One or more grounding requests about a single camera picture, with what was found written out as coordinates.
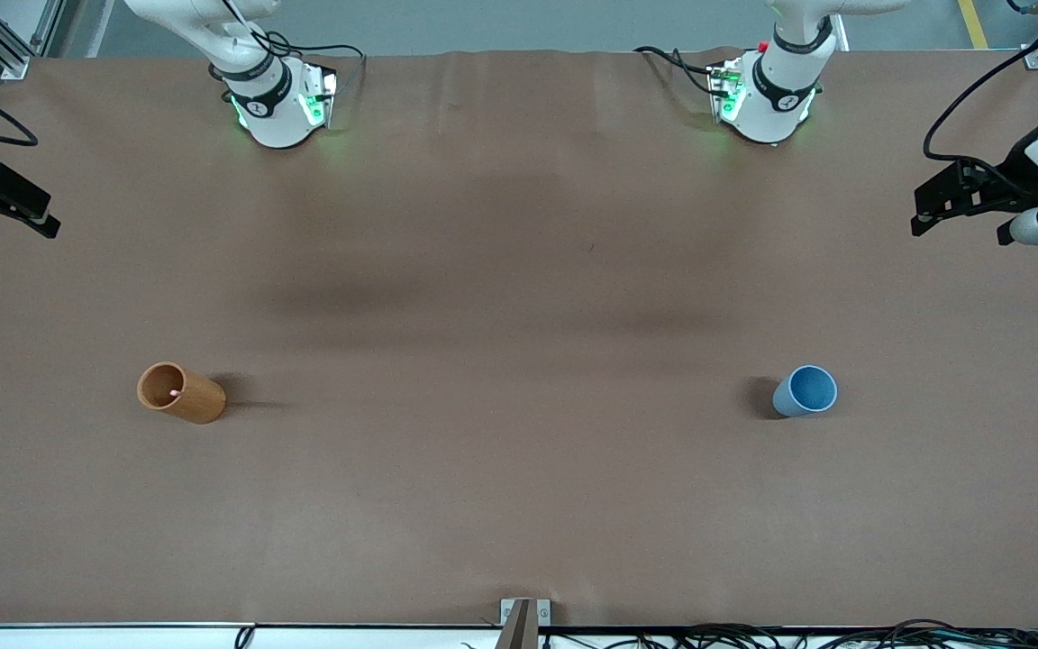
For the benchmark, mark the brown table cover sheet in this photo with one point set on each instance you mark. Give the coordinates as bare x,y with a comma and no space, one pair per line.
519,496

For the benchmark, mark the blue plastic cup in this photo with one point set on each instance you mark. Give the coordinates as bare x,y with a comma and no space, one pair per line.
803,395

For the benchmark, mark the brown wooden cup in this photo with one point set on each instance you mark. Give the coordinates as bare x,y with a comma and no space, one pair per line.
195,401

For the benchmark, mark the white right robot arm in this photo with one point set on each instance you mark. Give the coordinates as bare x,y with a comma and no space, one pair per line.
271,117

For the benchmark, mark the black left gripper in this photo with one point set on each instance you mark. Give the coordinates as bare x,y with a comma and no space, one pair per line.
1008,183

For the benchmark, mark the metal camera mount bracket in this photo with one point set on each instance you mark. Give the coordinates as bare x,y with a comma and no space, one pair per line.
523,622

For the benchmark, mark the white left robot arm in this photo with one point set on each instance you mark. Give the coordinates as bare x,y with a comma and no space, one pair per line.
767,108

